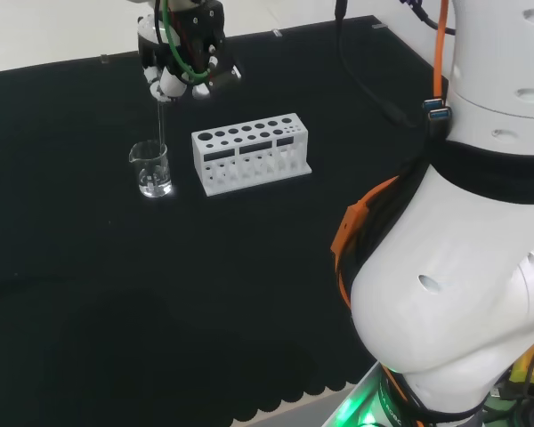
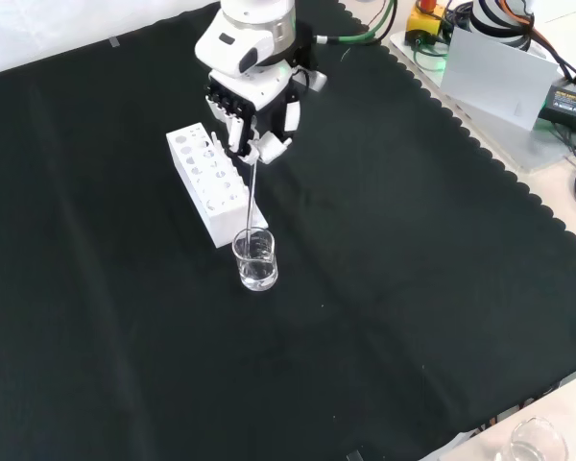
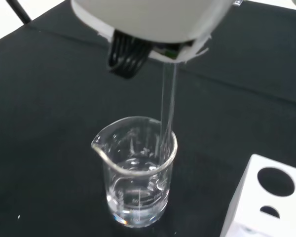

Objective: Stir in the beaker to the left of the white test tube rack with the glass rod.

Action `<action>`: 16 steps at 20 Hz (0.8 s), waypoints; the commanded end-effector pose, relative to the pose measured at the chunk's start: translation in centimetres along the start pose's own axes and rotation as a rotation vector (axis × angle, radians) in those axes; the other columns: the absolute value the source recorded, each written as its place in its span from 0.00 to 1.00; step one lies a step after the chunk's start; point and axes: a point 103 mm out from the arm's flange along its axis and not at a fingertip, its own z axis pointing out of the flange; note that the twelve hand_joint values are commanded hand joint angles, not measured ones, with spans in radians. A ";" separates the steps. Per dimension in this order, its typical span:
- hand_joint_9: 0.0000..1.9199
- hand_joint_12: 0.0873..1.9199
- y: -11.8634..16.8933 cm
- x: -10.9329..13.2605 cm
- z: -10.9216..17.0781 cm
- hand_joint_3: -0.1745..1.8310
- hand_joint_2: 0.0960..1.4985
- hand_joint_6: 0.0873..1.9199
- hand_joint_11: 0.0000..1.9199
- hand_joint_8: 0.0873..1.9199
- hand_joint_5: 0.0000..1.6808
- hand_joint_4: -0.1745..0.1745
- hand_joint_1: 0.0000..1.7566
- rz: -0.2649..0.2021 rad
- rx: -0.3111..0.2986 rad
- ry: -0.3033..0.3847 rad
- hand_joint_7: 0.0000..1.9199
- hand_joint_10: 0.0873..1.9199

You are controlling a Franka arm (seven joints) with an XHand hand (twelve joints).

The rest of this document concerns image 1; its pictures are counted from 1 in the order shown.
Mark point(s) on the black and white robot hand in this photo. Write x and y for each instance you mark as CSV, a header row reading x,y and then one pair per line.
x,y
196,40

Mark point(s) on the clear glass rod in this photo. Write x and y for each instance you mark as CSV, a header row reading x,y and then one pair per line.
x,y
161,122

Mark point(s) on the white test tube rack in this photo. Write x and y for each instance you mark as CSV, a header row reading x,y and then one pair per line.
x,y
249,155

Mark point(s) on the clear glass beaker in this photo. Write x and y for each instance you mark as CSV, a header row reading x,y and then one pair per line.
x,y
153,171

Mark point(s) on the black bench cloth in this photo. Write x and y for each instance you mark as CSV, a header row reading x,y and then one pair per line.
x,y
115,249

